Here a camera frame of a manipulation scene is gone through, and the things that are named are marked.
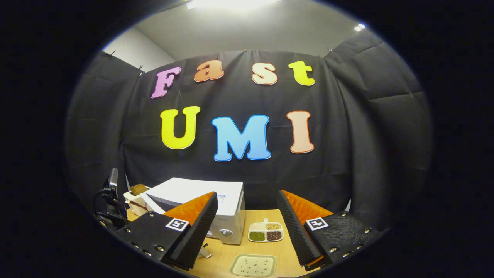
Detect pale green square plate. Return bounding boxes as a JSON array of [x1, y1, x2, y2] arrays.
[[230, 254, 277, 278]]

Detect white divided dish of beans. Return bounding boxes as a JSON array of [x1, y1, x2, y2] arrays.
[[248, 218, 284, 243]]

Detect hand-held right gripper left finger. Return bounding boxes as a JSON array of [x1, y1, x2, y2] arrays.
[[115, 191, 219, 271]]

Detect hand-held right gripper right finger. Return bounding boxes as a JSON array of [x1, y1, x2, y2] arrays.
[[277, 189, 383, 271]]

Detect white container with brown food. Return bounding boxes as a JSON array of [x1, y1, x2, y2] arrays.
[[123, 185, 152, 217]]

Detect white microwave oven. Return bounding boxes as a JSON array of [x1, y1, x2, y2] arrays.
[[141, 178, 246, 246]]

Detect large ceiling light panel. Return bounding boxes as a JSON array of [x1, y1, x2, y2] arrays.
[[186, 0, 280, 10]]

